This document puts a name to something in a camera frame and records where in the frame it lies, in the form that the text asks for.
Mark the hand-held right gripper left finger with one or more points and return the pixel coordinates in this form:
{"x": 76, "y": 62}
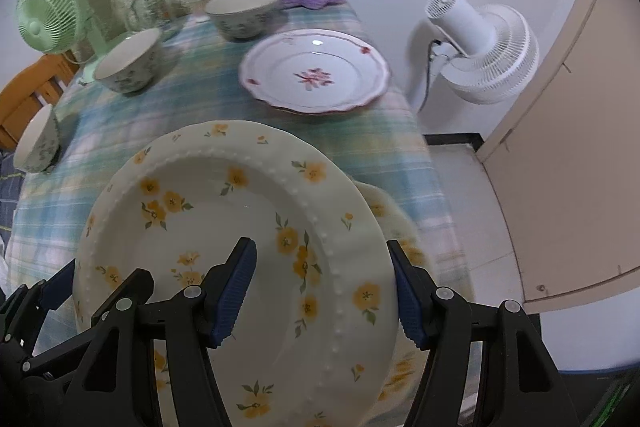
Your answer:
{"x": 235, "y": 294}

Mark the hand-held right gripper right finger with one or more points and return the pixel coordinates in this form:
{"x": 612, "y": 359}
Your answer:
{"x": 409, "y": 302}

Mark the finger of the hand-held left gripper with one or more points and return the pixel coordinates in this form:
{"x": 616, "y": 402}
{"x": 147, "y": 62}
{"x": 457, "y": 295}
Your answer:
{"x": 30, "y": 317}

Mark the yellow flower ceramic plate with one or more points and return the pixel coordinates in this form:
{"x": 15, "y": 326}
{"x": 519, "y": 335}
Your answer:
{"x": 395, "y": 222}
{"x": 225, "y": 207}

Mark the grey glass bowl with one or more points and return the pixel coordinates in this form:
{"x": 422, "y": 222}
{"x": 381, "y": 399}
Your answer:
{"x": 37, "y": 147}

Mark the red flower ceramic plate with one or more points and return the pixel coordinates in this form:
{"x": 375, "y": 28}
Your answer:
{"x": 280, "y": 72}

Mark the floral ceramic bowl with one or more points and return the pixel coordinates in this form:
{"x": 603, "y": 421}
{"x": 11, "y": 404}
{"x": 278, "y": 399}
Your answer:
{"x": 130, "y": 72}
{"x": 240, "y": 19}

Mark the plaid tablecloth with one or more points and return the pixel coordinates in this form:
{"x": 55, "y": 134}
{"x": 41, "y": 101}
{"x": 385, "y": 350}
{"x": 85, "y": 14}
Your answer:
{"x": 200, "y": 107}

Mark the beige door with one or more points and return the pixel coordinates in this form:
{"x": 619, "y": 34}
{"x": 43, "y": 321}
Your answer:
{"x": 575, "y": 157}

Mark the wooden headboard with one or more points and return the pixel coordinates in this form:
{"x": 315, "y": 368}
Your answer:
{"x": 30, "y": 87}

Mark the white floor fan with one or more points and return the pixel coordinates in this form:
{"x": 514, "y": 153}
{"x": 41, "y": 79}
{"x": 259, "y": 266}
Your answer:
{"x": 490, "y": 52}

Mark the glass mug jar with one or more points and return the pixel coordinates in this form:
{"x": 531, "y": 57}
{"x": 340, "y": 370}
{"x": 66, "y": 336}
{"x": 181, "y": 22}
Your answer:
{"x": 150, "y": 7}

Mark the green desk fan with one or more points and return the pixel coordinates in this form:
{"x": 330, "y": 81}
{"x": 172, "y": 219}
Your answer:
{"x": 45, "y": 7}

